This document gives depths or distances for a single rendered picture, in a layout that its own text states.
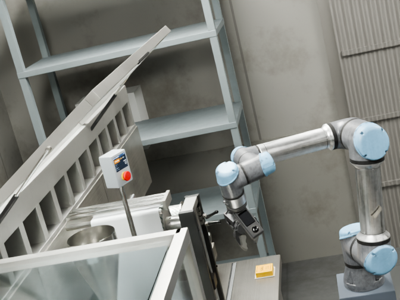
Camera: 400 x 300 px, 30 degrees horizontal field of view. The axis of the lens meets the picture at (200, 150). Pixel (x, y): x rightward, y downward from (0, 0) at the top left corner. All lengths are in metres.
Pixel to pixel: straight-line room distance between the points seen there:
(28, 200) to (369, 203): 1.13
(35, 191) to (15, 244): 0.21
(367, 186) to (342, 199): 2.50
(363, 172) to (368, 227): 0.19
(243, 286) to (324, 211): 2.14
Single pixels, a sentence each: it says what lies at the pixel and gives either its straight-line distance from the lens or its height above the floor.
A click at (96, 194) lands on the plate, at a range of 2.93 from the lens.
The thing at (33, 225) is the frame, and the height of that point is 1.52.
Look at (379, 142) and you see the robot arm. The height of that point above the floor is 1.48.
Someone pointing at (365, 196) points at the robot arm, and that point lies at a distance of 2.59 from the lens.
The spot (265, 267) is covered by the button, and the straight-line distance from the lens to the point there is 3.10.
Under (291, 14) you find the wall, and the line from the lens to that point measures 4.78.
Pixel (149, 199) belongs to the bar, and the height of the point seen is 1.45.
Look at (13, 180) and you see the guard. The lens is 1.95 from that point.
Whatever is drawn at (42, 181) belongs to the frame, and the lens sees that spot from 2.47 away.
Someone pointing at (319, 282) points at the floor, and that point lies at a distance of 4.92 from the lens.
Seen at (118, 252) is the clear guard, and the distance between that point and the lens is 1.82.
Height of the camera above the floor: 2.25
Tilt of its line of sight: 16 degrees down
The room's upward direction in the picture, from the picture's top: 14 degrees counter-clockwise
